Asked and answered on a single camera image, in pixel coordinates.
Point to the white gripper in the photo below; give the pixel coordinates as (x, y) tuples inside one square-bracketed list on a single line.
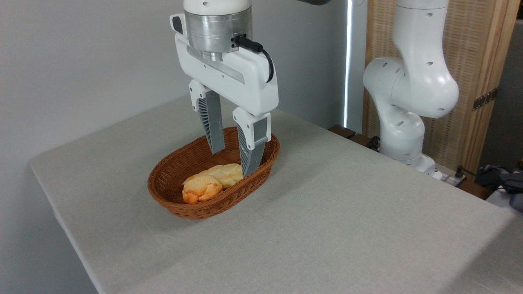
[(245, 90)]

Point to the round orange bread roll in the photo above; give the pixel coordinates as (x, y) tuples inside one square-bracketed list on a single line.
[(200, 188)]

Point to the long pale braided bread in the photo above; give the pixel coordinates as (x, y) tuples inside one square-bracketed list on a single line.
[(229, 173)]

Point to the brown wicker basket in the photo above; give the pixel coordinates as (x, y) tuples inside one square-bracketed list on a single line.
[(175, 175)]

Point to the grey tablecloth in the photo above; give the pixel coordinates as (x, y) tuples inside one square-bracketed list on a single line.
[(347, 228)]

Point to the metal screen hinge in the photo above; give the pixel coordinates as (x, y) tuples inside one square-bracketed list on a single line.
[(485, 99)]

